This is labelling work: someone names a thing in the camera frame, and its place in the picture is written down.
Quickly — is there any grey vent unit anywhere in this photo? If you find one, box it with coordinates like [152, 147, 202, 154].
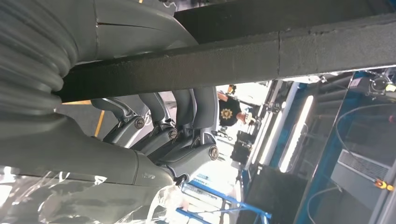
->
[330, 149, 391, 211]

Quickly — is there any small orange object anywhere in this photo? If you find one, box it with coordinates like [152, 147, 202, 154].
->
[374, 178, 395, 192]

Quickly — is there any clear plastic film wrap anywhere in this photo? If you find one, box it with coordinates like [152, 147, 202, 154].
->
[0, 167, 186, 224]

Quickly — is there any ceiling light strip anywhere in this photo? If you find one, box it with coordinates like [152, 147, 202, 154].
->
[259, 110, 283, 166]
[278, 95, 315, 174]

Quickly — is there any blue metal shelf rack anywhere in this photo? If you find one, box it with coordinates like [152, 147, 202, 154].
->
[176, 181, 272, 224]

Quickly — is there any person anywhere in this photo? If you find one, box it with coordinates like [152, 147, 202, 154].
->
[216, 83, 257, 128]

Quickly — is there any black mounted device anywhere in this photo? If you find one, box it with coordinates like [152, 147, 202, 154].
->
[349, 74, 396, 97]

